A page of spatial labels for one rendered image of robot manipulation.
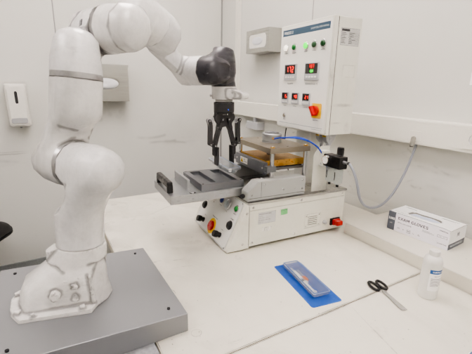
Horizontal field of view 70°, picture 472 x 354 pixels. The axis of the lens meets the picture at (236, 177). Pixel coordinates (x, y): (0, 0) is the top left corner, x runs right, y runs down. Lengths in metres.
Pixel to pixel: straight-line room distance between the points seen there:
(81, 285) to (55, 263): 0.08
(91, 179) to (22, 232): 2.05
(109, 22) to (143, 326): 0.67
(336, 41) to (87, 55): 0.85
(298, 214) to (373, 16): 0.97
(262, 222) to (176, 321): 0.52
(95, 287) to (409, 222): 1.08
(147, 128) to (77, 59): 1.94
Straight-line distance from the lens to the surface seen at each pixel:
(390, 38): 1.71
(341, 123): 1.37
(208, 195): 1.17
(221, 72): 1.15
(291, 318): 0.95
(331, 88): 1.32
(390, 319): 1.03
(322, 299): 1.04
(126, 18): 0.82
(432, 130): 1.51
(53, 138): 0.85
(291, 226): 1.33
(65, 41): 0.82
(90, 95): 0.81
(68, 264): 0.89
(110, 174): 0.76
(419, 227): 1.40
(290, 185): 1.27
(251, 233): 1.23
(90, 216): 0.84
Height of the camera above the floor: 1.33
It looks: 15 degrees down
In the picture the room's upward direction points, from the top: 1 degrees clockwise
